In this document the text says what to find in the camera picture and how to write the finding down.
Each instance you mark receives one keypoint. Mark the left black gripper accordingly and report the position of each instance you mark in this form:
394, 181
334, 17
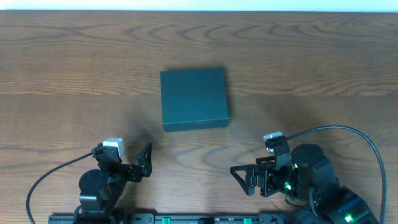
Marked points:
135, 173

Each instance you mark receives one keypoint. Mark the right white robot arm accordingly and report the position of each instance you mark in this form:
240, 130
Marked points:
304, 174

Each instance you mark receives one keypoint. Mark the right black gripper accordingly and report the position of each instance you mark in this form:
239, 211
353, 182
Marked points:
259, 179

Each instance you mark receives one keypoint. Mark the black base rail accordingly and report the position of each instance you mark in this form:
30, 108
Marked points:
149, 218

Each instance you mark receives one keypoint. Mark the black box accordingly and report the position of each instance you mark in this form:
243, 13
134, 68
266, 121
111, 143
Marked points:
193, 99

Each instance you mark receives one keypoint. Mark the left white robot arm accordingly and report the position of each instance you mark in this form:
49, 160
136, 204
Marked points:
100, 189

